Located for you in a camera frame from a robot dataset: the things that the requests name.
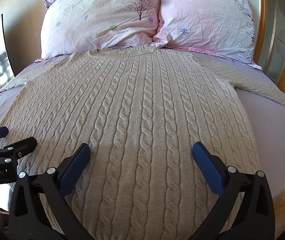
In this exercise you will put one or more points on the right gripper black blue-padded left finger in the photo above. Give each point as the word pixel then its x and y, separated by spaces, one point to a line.
pixel 28 219

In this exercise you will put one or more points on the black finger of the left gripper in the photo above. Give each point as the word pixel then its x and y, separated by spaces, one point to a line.
pixel 21 148

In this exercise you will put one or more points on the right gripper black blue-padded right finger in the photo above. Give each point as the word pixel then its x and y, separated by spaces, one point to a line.
pixel 255 218

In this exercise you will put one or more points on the beige cable-knit sweater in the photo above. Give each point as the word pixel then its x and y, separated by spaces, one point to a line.
pixel 140 110

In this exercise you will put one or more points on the pink tree-print left pillow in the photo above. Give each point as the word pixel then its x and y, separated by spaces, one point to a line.
pixel 81 25

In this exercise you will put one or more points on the frosted glass wardrobe door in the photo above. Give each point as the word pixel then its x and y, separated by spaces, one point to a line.
pixel 272 57

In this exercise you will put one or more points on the pink flower-print right pillow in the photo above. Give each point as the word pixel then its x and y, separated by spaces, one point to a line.
pixel 222 28

